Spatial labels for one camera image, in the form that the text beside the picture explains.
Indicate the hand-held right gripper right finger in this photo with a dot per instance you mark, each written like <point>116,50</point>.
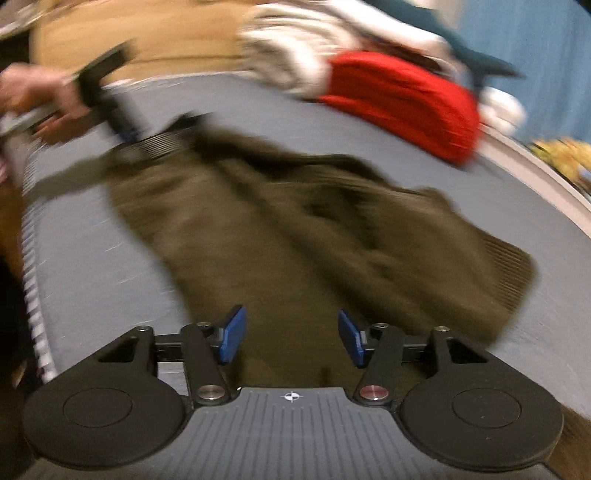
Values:
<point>350,334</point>

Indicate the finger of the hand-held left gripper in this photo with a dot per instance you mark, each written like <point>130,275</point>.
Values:
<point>115,115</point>

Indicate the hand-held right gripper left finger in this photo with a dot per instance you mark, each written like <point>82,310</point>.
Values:
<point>234,330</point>

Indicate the person's left hand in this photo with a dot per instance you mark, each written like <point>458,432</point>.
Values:
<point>32,90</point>

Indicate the grey quilted mattress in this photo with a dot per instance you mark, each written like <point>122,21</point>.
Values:
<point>286,120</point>

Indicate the white grey striped cloth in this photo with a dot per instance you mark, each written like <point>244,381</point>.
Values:
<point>286,50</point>

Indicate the red knitted cloth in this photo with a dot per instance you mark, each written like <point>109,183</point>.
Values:
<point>406,101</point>

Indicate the white ledge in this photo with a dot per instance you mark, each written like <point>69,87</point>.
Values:
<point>540,184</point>

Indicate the white fluffy cloth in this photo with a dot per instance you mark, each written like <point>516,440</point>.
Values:
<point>503,110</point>

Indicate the yellow teddy bear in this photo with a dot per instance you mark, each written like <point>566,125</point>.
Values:
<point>565,159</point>

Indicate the teal cloth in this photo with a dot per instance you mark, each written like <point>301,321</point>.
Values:
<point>466,50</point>

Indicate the blue curtain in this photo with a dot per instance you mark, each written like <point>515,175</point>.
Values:
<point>540,41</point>

